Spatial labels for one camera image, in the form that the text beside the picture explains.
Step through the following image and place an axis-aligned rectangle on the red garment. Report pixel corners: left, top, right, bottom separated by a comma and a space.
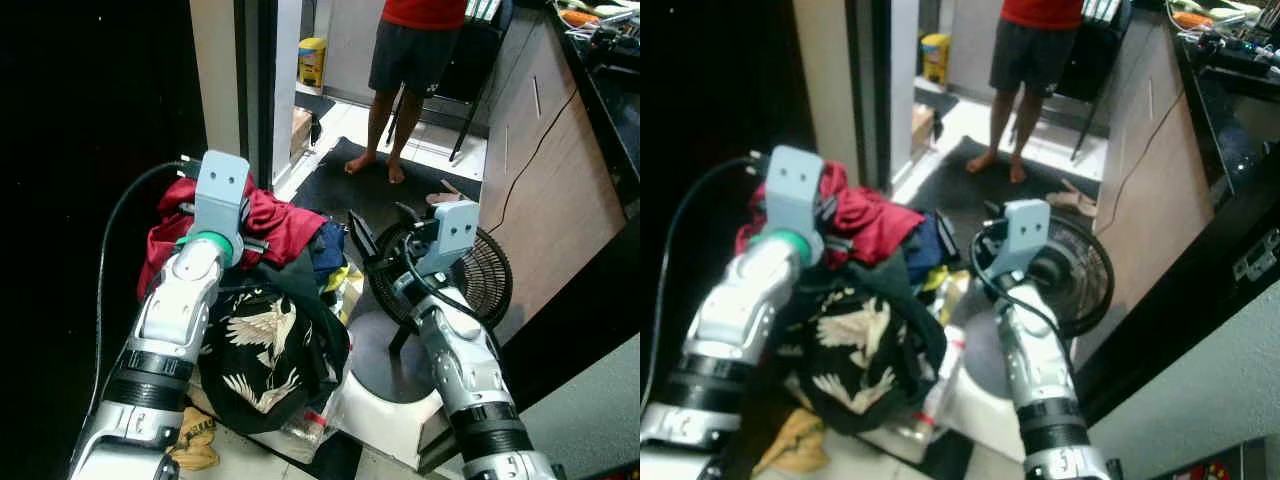
137, 175, 329, 301
735, 160, 921, 269

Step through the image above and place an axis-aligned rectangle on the blue garment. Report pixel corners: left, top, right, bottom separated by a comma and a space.
900, 212, 946, 281
308, 222, 349, 286

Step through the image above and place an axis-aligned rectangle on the black floor mat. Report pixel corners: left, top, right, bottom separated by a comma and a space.
292, 137, 481, 241
905, 135, 1096, 226

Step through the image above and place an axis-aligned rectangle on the yellow packet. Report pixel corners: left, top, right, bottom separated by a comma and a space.
925, 265, 971, 321
325, 262, 366, 326

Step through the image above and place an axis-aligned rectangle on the black floor fan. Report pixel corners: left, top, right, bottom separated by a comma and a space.
975, 215, 1116, 341
365, 222, 514, 353

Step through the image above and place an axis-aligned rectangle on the black bird print garment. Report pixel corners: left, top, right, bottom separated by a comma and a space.
790, 262, 948, 436
197, 255, 351, 436

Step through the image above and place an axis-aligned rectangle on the cardboard box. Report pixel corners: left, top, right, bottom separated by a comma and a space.
290, 107, 316, 161
910, 103, 936, 153

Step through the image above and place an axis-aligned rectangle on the white plastic stool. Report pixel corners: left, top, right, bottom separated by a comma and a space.
335, 310, 451, 471

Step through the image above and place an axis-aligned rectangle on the person in red shirt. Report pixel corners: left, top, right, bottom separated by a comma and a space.
344, 0, 469, 186
965, 0, 1086, 186

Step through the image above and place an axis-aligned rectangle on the black chair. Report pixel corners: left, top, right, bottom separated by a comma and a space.
1010, 0, 1136, 163
385, 0, 516, 163

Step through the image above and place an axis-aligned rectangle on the brown wooden cabinet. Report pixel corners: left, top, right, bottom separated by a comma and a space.
1075, 10, 1221, 366
478, 10, 629, 341

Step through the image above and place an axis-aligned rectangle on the clear plastic bag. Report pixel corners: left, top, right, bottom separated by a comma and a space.
890, 330, 971, 446
275, 395, 346, 451

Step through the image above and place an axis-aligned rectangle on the yellow container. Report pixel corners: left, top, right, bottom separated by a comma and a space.
920, 33, 951, 86
297, 37, 328, 91

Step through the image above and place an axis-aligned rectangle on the yellow cloth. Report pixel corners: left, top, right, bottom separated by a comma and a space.
165, 405, 221, 473
750, 405, 831, 477

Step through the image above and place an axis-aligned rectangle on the black countertop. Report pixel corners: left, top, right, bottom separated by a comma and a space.
1075, 0, 1280, 426
420, 0, 641, 476

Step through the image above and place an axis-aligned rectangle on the red printed box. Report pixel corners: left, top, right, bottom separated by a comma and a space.
1170, 437, 1280, 480

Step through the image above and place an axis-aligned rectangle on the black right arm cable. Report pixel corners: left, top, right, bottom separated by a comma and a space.
968, 225, 1063, 341
400, 245, 501, 353

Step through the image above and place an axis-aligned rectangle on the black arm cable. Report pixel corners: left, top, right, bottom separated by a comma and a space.
90, 158, 201, 416
400, 245, 501, 353
968, 225, 1063, 341
645, 152, 769, 411

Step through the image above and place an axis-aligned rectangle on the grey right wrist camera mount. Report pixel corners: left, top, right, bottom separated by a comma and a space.
418, 200, 482, 278
1000, 198, 1052, 277

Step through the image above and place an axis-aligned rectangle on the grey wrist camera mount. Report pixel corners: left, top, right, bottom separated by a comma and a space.
192, 150, 254, 266
418, 200, 482, 278
765, 145, 827, 266
1000, 198, 1052, 277

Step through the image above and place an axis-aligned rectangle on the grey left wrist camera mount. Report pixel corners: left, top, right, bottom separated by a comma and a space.
765, 145, 827, 266
192, 150, 254, 266

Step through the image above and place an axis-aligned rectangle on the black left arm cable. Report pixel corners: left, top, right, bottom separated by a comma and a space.
645, 152, 769, 411
90, 158, 201, 416

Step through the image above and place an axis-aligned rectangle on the black door frame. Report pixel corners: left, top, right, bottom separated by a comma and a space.
848, 0, 893, 191
235, 0, 279, 191

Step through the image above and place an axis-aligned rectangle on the thin black cabinet cable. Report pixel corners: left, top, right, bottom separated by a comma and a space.
1102, 90, 1189, 221
497, 88, 581, 239

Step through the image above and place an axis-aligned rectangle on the metal bracket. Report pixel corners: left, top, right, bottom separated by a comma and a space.
1232, 228, 1280, 283

